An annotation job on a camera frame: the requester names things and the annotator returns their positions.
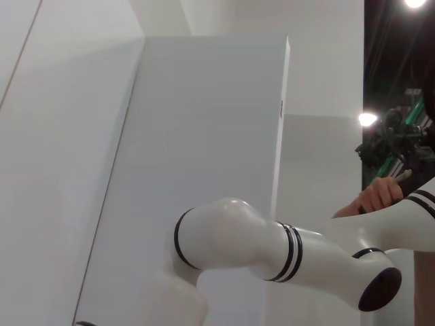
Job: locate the person's bare hand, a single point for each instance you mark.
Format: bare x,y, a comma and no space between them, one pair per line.
380,195

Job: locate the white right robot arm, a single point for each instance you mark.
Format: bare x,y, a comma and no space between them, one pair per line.
231,237

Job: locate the beige stick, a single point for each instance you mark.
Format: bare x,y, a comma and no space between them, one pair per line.
402,175

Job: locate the bright round ceiling light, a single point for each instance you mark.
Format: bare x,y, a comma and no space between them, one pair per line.
367,119
415,3

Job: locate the black and green machine frame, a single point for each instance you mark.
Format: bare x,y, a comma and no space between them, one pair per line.
408,136

